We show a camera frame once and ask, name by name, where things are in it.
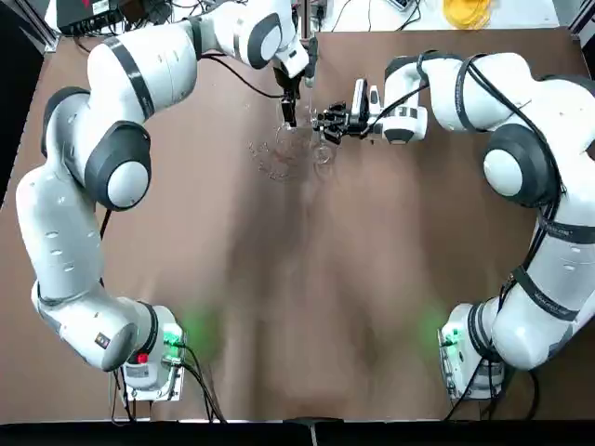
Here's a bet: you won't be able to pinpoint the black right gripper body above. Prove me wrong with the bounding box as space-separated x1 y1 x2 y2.
341 106 372 139

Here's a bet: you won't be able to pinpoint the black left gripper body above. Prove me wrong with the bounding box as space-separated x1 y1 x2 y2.
272 66 302 97

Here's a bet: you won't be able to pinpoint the clear glass beaker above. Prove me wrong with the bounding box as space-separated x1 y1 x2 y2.
274 97 322 140

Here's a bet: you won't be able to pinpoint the clear glass conical flask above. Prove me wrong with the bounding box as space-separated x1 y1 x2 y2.
310 111 337 167

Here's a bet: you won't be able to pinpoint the white desk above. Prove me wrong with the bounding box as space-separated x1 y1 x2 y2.
44 0 582 33

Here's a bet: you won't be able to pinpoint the black box with red logo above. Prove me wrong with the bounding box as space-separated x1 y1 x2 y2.
55 0 126 36

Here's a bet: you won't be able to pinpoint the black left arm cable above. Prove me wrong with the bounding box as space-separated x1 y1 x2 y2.
97 50 285 284

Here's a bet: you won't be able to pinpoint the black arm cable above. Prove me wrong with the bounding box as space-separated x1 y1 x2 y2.
97 50 285 284
366 53 571 303

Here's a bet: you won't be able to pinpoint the aluminium frame post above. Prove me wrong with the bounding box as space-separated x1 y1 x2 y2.
569 0 595 34
22 0 60 52
299 0 323 41

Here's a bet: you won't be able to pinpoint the yellow cable coil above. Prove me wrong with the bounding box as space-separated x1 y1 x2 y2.
441 0 493 32

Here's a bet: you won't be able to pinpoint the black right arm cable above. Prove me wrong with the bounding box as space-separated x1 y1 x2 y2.
366 53 571 303

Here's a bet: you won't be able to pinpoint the black left base cables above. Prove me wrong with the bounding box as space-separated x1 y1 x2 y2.
107 341 227 424

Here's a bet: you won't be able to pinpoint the black base cables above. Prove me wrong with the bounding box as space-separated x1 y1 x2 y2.
436 355 543 422
107 341 227 424

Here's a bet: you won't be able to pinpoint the black right base cables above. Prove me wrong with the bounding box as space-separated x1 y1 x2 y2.
436 355 543 422

